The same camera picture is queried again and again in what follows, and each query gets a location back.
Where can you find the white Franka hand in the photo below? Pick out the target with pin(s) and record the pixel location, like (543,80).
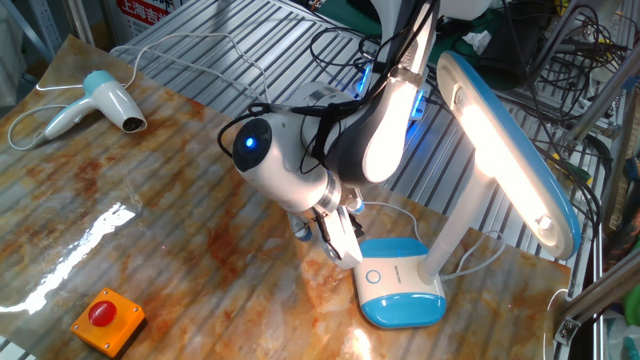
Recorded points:
(347,250)

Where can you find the blue and white desk lamp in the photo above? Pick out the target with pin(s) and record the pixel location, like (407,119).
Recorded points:
(400,285)

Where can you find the orange box with red button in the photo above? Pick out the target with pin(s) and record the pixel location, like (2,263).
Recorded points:
(120,330)

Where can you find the marble pattern table mat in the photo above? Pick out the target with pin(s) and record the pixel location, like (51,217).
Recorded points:
(150,225)

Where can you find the white crumpled paper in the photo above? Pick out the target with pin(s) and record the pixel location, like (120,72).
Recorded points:
(477,42)

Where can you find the black bag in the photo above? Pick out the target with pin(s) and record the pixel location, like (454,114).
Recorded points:
(510,45)

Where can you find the white and teal hair dryer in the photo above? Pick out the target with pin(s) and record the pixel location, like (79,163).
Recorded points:
(112,102)

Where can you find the diagonal aluminium profile beam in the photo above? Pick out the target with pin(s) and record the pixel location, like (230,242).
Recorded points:
(605,97)

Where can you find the red and white sign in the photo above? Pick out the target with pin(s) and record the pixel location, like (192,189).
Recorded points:
(145,12)

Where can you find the silver wrist camera blue cap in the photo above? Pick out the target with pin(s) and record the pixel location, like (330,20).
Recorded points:
(357,205)

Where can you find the aluminium frame beam with bracket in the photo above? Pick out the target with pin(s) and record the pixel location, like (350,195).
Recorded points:
(595,295)

